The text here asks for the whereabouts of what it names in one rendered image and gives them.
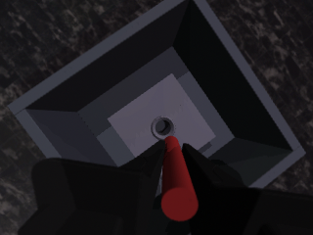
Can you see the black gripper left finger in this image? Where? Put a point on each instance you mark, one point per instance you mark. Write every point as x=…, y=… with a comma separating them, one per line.
x=127, y=191

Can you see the grey open square box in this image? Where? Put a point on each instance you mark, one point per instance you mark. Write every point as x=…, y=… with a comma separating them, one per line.
x=66, y=114

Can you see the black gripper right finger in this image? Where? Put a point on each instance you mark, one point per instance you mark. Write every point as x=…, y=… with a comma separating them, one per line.
x=227, y=207

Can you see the grey square plate with hole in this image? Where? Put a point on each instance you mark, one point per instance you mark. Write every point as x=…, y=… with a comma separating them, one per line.
x=136, y=122

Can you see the red peg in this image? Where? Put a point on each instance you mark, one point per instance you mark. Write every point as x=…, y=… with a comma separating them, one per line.
x=178, y=197

